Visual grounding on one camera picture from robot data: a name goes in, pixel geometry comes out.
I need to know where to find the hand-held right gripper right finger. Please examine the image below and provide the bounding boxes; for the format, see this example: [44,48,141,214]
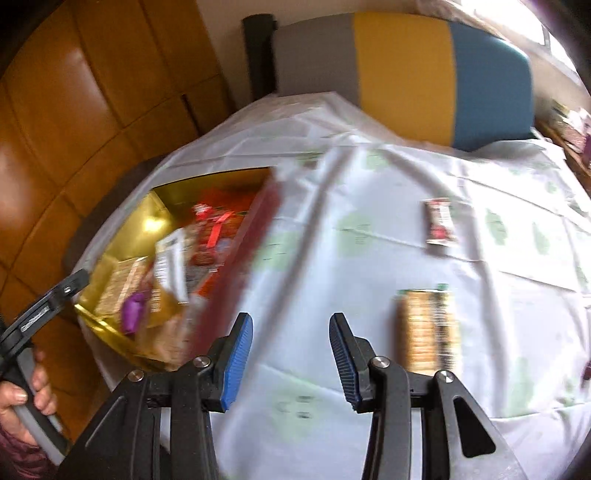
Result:
[329,312,527,480]

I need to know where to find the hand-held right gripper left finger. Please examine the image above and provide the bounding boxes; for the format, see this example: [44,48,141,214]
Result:
[65,312,254,480]

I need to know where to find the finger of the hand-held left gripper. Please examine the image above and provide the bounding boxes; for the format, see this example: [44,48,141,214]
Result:
[0,269,90,360]

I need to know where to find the clear rice crisp packet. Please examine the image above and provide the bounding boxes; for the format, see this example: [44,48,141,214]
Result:
[95,258,153,317]

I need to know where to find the purple candy packet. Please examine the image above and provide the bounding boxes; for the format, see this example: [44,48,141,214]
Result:
[121,292,147,335]

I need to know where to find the white and gold snack packet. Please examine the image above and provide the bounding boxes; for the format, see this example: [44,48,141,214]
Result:
[145,228,190,319]

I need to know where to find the gold gift box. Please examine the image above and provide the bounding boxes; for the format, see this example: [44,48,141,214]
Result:
[74,167,283,372]

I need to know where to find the person's left forearm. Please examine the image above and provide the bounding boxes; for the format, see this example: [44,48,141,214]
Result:
[0,427,60,480]

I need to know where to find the person's left hand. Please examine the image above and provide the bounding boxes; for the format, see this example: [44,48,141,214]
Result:
[0,350,58,446]

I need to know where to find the cracker packet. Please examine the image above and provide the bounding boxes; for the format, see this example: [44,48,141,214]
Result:
[394,286,463,376]

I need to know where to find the white green-print tablecloth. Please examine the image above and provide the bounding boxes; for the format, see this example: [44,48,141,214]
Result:
[62,91,591,480]

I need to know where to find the small dark red snack packet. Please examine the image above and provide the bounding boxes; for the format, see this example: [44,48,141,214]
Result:
[424,198,460,246]

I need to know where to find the grey yellow blue chair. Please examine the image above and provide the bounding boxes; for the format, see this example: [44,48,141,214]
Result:
[242,11,533,152]

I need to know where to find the items on side shelf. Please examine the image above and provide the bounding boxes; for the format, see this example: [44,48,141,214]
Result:
[538,104,591,190]

